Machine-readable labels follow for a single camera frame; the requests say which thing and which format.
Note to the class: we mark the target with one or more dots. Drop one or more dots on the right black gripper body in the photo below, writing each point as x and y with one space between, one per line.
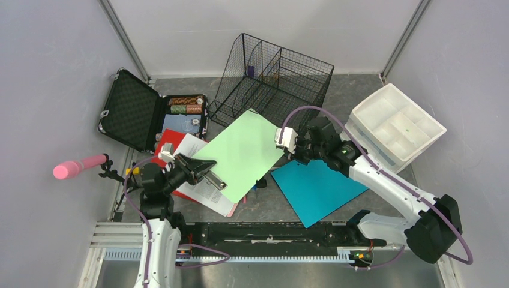
305 150

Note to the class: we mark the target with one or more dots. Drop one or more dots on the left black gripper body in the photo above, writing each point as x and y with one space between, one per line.
177 176

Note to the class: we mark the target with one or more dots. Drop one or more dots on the light green clipboard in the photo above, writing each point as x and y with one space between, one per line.
244 151

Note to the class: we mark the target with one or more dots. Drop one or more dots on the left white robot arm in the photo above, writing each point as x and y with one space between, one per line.
161 229

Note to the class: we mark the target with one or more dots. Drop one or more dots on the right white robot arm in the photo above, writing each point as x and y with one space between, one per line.
428 225

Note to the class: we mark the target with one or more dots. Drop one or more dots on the yellow black connector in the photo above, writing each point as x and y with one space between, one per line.
132 171

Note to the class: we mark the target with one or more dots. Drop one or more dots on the white printed paper sheet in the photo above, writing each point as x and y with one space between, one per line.
204 192

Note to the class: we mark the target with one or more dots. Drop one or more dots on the blue playing card deck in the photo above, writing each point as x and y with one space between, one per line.
182 123

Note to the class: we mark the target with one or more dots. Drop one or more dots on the teal blue clipboard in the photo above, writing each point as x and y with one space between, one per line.
314 190

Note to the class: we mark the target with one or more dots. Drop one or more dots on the red chip stack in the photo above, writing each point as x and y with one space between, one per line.
193 109

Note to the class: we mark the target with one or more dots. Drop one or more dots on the pink clear clipboard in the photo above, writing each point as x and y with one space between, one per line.
231 212

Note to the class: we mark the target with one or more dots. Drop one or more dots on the green chip stack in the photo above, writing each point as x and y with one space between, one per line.
178 109

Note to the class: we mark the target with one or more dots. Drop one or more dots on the red black stamp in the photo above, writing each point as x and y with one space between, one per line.
260 184

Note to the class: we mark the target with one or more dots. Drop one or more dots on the orange black chip stack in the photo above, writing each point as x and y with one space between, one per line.
185 101

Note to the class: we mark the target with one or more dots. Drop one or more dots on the black poker chip case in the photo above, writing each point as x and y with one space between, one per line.
134 112

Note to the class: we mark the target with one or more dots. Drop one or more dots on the white plastic drawer organizer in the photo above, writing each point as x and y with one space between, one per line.
393 128

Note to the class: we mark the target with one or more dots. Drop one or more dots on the purple small block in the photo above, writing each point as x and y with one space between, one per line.
250 71

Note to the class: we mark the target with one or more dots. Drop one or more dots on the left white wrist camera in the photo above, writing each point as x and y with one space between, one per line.
166 152

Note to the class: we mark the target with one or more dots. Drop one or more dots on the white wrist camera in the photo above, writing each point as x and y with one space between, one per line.
286 138
166 152

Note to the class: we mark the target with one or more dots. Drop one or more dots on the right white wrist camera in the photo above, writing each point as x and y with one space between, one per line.
286 138

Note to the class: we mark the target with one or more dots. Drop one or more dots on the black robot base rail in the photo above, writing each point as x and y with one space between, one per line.
276 239

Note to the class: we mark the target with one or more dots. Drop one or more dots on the black wire mesh organizer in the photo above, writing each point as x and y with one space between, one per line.
303 81

